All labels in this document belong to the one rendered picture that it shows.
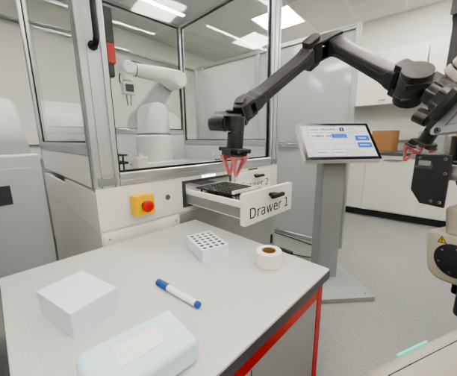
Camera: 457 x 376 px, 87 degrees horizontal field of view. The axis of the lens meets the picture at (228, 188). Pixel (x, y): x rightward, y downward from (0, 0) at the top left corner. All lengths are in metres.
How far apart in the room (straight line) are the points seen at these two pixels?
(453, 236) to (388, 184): 2.82
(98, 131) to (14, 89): 3.20
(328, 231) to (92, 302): 1.66
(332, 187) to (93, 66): 1.56
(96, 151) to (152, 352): 0.62
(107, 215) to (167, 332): 0.53
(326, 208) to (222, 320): 1.47
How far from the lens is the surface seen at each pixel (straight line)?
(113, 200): 0.88
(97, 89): 0.87
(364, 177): 3.84
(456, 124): 0.83
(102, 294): 0.55
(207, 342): 0.49
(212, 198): 0.89
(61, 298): 0.58
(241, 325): 0.51
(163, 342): 0.43
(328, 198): 1.86
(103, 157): 0.86
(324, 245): 1.98
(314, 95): 2.65
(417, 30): 4.67
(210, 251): 0.69
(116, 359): 0.43
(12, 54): 4.10
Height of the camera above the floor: 1.10
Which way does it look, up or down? 12 degrees down
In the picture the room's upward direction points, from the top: 1 degrees counter-clockwise
